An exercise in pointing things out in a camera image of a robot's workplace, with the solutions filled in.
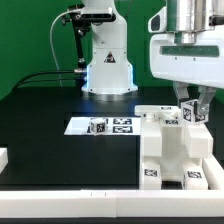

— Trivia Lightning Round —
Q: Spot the white tagged cube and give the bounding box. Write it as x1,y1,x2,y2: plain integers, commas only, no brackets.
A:
181,99,208,124
90,118,107,136

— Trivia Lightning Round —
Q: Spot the black base cable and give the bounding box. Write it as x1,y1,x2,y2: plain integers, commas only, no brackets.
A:
12,69,87,93

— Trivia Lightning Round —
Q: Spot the white chair back frame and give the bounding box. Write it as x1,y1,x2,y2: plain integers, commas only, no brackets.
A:
133,104,214,164

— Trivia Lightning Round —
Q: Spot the white left fence bar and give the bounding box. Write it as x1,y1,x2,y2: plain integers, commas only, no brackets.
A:
0,148,8,174

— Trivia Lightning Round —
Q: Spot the black rear camera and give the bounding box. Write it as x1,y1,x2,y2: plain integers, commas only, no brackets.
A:
80,7,116,23

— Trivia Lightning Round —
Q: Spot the white front fence bar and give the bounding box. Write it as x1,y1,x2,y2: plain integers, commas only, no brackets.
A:
0,190,224,218

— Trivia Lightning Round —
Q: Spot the white chair seat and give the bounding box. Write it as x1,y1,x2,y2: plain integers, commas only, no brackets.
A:
140,123,202,182

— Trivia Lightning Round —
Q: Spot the white right fence bar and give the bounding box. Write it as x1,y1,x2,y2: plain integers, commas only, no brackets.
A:
202,156,224,191

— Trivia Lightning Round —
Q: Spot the white tagged flat plate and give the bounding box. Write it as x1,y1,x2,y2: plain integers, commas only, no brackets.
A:
64,117,141,136

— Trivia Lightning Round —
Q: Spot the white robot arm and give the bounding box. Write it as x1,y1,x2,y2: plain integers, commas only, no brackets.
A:
81,0,224,115

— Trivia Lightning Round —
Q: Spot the white fence bar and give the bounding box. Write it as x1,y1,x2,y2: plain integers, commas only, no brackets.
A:
0,190,224,218
0,148,8,174
202,156,224,191

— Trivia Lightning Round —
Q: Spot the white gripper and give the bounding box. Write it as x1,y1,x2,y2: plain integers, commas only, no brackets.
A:
148,6,224,115

